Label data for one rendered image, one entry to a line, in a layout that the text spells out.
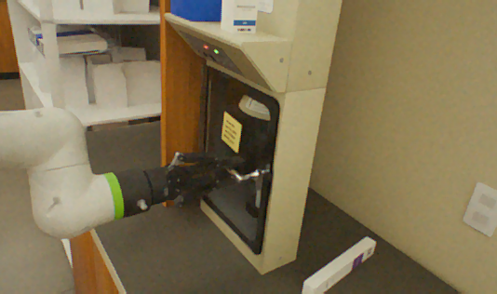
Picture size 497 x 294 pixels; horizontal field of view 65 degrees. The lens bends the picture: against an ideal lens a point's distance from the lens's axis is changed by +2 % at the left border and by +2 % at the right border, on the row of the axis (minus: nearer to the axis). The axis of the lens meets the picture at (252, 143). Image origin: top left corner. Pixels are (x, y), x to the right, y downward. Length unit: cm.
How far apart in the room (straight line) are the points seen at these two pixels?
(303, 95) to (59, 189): 48
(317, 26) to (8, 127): 55
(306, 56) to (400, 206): 59
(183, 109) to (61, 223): 49
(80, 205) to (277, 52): 44
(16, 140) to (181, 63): 50
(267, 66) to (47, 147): 40
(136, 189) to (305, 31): 43
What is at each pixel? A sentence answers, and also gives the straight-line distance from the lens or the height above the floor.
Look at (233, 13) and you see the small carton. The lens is 75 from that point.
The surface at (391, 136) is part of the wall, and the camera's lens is 115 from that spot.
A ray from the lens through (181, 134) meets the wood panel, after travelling 111.
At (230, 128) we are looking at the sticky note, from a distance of 93.
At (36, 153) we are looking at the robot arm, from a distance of 72.
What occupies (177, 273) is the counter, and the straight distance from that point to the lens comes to 100.
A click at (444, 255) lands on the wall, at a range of 117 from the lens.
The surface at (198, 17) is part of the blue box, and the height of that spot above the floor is 152.
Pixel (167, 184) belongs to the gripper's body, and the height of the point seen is 122.
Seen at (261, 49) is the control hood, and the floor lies 150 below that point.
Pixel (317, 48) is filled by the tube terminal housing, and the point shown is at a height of 149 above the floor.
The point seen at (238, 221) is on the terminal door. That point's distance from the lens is 100.
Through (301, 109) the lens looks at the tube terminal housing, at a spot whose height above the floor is 137.
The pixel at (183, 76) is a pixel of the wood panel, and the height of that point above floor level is 134.
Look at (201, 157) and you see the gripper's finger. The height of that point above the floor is 125.
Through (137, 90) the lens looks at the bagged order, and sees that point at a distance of 206.
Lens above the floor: 163
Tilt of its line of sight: 25 degrees down
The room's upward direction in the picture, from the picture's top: 6 degrees clockwise
